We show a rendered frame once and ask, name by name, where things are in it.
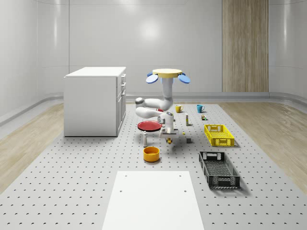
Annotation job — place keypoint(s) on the red mug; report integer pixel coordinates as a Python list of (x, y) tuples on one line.
[(160, 110)]

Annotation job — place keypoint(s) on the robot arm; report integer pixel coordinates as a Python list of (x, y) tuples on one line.
[(156, 103)]

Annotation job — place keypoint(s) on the white board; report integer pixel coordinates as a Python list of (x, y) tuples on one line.
[(153, 203)]

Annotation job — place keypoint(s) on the banana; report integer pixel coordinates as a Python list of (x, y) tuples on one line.
[(170, 142)]

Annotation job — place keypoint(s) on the puzzle cube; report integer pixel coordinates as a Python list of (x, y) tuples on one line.
[(204, 117)]

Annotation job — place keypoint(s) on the dark grey basket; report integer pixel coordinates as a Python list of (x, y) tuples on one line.
[(216, 178)]

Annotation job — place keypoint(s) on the yellow bowl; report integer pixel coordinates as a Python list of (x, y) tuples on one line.
[(151, 157)]

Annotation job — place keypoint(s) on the yellow and white box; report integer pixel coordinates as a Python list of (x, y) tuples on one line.
[(187, 119)]

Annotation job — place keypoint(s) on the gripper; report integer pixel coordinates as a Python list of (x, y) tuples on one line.
[(169, 133)]

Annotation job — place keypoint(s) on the yellow mug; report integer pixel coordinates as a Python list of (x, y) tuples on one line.
[(178, 109)]

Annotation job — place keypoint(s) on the yellow basket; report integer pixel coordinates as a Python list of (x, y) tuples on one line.
[(221, 140)]

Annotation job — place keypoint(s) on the grey cube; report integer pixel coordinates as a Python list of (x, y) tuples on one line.
[(189, 140)]

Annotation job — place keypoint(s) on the blue mug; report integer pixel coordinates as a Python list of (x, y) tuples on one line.
[(199, 109)]

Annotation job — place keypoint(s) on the red plate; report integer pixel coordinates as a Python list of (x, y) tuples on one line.
[(148, 126)]

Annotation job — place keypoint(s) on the white cabinet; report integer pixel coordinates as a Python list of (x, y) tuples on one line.
[(91, 107)]

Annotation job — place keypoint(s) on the small white bottle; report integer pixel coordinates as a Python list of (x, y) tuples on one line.
[(145, 140)]

